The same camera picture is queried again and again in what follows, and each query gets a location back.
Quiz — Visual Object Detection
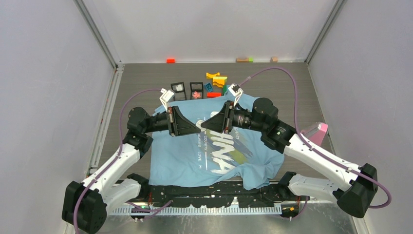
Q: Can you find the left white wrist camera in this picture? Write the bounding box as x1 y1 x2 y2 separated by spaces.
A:
159 88 175 111

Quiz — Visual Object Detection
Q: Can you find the light blue printed t-shirt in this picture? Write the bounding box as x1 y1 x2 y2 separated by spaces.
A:
148 94 285 191

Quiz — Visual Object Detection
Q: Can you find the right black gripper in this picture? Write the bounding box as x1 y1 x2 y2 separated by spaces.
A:
201 101 266 134

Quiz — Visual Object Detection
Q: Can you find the left black brooch box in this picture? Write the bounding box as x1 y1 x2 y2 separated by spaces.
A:
170 82 188 101

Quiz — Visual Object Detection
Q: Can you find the right black brooch box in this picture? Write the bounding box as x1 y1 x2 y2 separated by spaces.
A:
189 82 204 100

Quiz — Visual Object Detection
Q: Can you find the multicolour brick stack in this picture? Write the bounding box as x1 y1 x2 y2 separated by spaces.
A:
222 85 229 96

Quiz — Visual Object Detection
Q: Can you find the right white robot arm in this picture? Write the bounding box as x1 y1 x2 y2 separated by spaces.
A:
201 98 378 218

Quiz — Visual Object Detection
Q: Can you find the blue figure-eight block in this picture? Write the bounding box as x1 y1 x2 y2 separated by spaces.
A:
204 83 214 92

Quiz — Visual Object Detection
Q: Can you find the pink leaf brooch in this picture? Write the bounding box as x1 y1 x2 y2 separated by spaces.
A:
191 91 203 99

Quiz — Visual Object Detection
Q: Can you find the tan arch wooden block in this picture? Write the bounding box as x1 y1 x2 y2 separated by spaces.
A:
236 58 250 62

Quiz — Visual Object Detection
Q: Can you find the black brooch box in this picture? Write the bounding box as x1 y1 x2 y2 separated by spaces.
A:
189 82 204 100
170 82 188 101

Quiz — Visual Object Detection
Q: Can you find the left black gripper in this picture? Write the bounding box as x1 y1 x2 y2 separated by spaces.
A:
143 106 200 137

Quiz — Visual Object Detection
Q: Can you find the yellow arch block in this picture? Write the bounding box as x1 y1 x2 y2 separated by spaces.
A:
206 72 220 79

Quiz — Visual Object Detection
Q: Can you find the red flat block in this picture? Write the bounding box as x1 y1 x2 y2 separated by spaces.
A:
207 92 222 98

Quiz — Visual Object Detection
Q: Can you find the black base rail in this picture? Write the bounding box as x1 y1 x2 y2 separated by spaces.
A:
128 174 310 213

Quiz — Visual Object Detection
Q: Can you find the pink white object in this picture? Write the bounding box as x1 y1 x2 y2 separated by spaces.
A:
300 122 328 146

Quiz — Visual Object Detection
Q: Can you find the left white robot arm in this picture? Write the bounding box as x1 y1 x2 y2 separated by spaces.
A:
62 106 200 234

